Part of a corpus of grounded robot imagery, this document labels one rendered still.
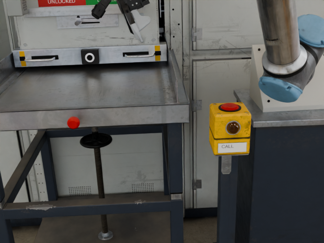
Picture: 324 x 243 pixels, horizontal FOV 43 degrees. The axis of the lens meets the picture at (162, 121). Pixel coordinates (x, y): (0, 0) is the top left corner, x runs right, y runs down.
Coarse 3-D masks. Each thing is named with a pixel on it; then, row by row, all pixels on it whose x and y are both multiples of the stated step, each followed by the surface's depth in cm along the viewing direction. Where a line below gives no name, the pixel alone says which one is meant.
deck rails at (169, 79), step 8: (168, 48) 145; (8, 56) 142; (168, 56) 146; (0, 64) 134; (8, 64) 142; (160, 64) 150; (168, 64) 148; (0, 72) 134; (8, 72) 141; (16, 72) 146; (168, 72) 140; (0, 80) 134; (8, 80) 137; (168, 80) 131; (176, 80) 109; (0, 88) 129; (168, 88) 123; (176, 88) 110; (168, 96) 116; (176, 96) 111; (168, 104) 111
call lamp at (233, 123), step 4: (228, 124) 89; (232, 124) 88; (236, 124) 88; (228, 128) 89; (232, 128) 88; (236, 128) 88; (240, 128) 90; (228, 132) 89; (232, 132) 89; (236, 132) 89
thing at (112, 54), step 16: (16, 48) 148; (64, 48) 145; (80, 48) 145; (96, 48) 145; (112, 48) 146; (128, 48) 146; (144, 48) 146; (160, 48) 146; (16, 64) 146; (32, 64) 147; (48, 64) 147; (64, 64) 147; (80, 64) 147
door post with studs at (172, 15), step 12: (168, 0) 167; (180, 0) 167; (168, 12) 169; (180, 12) 169; (168, 24) 171; (180, 24) 171; (168, 36) 173; (180, 36) 173; (180, 48) 175; (180, 60) 176; (180, 72) 178
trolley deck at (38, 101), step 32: (96, 64) 155; (128, 64) 154; (0, 96) 123; (32, 96) 122; (64, 96) 121; (96, 96) 120; (128, 96) 119; (160, 96) 118; (0, 128) 112; (32, 128) 112
